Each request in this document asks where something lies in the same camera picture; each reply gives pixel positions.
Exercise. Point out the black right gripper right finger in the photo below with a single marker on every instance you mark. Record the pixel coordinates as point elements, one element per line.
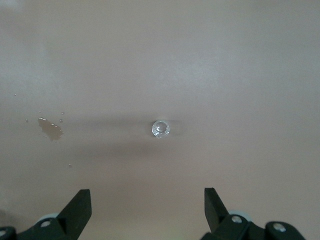
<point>230,222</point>

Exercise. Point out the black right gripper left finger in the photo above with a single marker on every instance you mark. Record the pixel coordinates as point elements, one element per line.
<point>62,222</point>

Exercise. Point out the clear glass measuring cup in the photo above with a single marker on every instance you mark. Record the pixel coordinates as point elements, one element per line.
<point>160,128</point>

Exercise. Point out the brown liquid spill stain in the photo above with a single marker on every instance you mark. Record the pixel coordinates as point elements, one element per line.
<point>51,128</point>

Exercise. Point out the brown table mat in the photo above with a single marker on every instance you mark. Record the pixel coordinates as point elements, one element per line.
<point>160,75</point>

